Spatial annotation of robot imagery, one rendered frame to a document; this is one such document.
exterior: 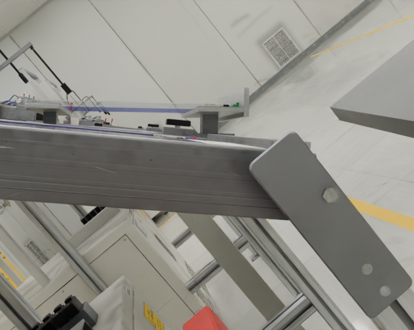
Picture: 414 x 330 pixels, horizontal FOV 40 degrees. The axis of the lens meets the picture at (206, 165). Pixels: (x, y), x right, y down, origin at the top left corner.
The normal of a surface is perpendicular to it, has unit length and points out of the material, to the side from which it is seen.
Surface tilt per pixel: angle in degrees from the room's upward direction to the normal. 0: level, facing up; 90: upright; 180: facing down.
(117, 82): 90
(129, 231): 90
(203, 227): 90
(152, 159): 90
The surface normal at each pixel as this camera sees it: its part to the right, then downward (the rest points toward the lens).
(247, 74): 0.13, 0.07
